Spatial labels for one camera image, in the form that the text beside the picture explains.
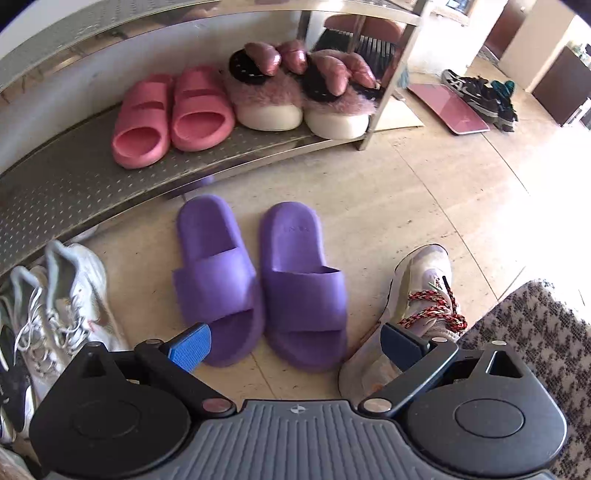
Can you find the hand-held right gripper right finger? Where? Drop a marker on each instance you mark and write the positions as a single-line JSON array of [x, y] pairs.
[[401, 344]]

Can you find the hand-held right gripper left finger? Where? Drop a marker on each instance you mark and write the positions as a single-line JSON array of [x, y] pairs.
[[191, 350]]

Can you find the purple slipper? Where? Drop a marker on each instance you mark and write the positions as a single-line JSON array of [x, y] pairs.
[[217, 277], [304, 286]]

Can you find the grey mesh sneaker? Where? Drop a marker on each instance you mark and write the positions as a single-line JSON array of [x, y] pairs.
[[78, 295], [27, 332]]

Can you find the black teal-lined sneaker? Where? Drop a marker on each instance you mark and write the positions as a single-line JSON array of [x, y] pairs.
[[14, 387]]

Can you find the metal shoe rack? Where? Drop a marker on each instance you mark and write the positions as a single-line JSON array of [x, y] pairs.
[[69, 194]]

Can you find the white red-laced sneaker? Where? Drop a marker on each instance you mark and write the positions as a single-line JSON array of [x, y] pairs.
[[415, 295]]

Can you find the patterned floor mat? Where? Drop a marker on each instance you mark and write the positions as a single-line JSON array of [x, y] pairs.
[[535, 350]]

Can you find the pink bathroom scale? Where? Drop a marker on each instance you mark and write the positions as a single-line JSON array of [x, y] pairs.
[[448, 108]]

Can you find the fluffy pink slipper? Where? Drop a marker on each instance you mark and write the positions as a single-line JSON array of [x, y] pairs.
[[265, 92], [337, 101]]

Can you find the black striped sneaker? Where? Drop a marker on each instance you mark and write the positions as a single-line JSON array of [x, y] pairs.
[[505, 104], [471, 90]]

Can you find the black ribbed panel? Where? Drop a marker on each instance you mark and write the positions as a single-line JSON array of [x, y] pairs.
[[369, 46]]

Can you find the brown cabinet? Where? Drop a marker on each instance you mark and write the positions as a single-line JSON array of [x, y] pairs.
[[561, 87]]

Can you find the brown door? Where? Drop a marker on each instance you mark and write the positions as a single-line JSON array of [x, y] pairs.
[[503, 27]]

